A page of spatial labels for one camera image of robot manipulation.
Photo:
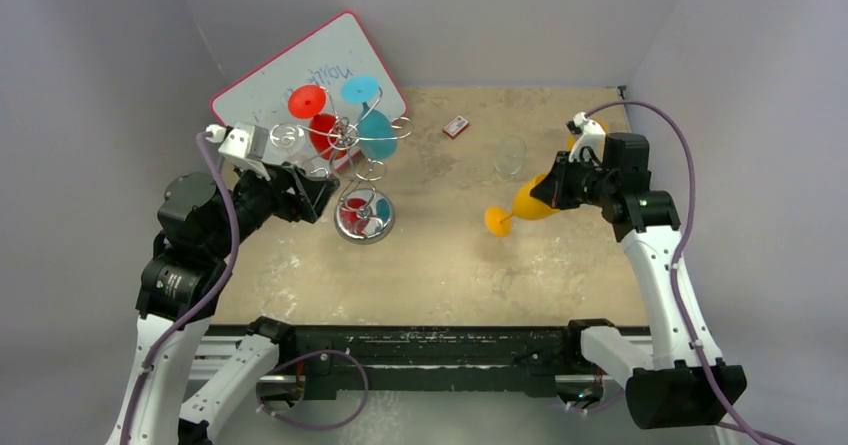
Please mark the clear wine glass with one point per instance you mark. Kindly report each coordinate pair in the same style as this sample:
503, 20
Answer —
291, 145

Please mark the yellow wine glass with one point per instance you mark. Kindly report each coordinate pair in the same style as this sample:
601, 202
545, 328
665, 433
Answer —
571, 138
498, 220

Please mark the chrome wine glass rack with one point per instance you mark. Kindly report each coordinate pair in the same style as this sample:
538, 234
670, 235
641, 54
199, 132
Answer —
363, 214

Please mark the small red white box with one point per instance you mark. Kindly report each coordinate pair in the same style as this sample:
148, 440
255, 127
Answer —
456, 127

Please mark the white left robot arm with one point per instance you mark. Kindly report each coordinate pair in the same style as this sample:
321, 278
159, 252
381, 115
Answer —
203, 225

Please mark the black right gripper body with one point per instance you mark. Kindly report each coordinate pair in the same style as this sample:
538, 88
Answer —
565, 185

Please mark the red-framed whiteboard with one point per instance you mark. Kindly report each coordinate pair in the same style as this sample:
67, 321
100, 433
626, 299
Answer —
328, 57

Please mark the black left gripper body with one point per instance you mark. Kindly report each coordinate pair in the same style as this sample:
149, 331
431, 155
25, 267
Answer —
257, 199

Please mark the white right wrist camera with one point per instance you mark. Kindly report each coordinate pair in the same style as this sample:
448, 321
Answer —
585, 155

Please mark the red plastic wine glass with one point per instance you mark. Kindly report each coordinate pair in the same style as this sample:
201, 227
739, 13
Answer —
308, 102

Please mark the teal plastic wine glass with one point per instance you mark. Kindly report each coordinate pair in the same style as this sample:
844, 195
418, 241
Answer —
377, 140

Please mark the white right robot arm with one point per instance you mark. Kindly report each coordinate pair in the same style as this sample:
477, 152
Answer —
683, 380

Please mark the clear glass tumbler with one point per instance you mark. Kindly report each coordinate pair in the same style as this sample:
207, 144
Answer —
510, 156

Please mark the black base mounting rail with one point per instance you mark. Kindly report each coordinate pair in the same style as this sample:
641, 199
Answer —
537, 361

